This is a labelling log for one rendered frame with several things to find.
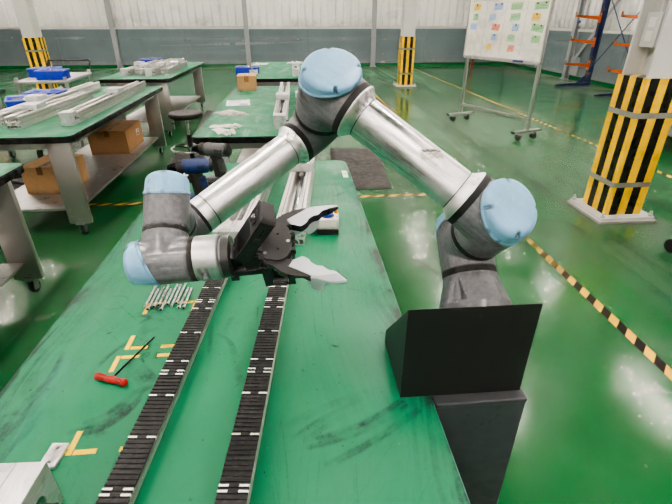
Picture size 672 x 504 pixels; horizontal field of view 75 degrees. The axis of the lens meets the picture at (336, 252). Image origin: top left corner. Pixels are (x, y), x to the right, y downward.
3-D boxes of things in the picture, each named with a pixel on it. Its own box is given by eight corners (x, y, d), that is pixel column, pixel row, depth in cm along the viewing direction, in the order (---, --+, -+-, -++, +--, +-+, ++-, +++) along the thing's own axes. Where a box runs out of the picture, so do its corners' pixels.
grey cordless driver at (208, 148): (230, 193, 199) (224, 145, 189) (190, 190, 203) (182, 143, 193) (237, 188, 206) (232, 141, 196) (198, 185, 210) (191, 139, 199)
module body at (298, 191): (304, 245, 155) (303, 223, 151) (276, 245, 155) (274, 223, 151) (314, 173, 225) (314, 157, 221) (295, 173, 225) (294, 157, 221)
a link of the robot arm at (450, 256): (480, 277, 103) (472, 224, 107) (512, 260, 91) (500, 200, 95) (432, 278, 101) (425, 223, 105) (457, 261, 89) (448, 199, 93)
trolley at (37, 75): (86, 156, 531) (62, 66, 484) (37, 159, 523) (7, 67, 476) (110, 136, 621) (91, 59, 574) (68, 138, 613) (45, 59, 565)
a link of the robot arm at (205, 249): (193, 226, 72) (188, 268, 67) (221, 224, 72) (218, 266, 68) (205, 252, 78) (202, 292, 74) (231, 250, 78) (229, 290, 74)
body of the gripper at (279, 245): (298, 248, 80) (231, 254, 79) (293, 219, 73) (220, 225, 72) (300, 285, 76) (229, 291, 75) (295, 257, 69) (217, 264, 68)
